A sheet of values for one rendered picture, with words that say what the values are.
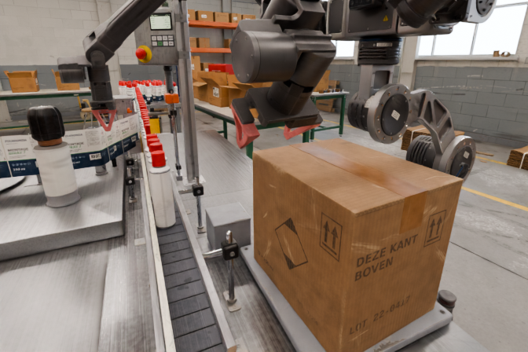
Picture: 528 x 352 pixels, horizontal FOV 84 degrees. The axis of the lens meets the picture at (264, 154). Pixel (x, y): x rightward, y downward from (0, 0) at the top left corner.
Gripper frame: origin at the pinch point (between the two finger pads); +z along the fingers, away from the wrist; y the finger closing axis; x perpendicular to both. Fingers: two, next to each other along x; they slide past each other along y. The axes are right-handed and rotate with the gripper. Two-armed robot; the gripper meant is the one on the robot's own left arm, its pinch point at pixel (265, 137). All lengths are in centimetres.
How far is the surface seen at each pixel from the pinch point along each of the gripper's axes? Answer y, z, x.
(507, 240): -231, 107, 61
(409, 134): -380, 202, -91
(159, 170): 12.5, 28.4, -14.7
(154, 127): 6, 45, -41
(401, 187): -12.7, -7.4, 17.9
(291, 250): -1.4, 11.3, 17.4
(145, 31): 2, 29, -72
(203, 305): 13.9, 22.5, 18.6
